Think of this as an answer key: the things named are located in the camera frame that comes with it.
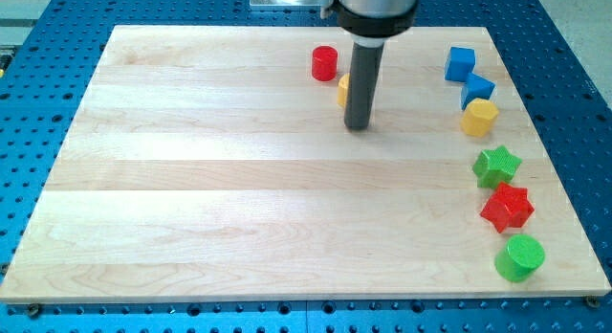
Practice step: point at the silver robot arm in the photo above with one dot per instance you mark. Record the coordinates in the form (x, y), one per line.
(371, 22)

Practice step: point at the yellow hexagon block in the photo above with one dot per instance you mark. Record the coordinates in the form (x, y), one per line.
(479, 117)

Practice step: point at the blue triangle block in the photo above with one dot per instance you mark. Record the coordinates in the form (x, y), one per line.
(476, 87)

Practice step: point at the yellow block behind rod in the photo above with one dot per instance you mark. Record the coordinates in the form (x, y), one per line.
(343, 86)

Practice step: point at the light wooden board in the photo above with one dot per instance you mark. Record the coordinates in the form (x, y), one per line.
(206, 164)

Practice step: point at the red cylinder block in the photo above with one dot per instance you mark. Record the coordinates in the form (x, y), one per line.
(324, 63)

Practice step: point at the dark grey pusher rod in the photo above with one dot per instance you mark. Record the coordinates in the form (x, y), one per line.
(363, 78)

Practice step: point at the blue cube block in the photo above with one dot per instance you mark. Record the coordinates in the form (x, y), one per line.
(459, 64)

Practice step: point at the green star block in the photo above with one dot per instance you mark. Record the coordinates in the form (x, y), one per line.
(494, 166)

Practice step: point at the red star block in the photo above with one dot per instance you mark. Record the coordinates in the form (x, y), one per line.
(508, 207)

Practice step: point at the green cylinder block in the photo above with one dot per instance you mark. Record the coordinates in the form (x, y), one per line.
(520, 258)

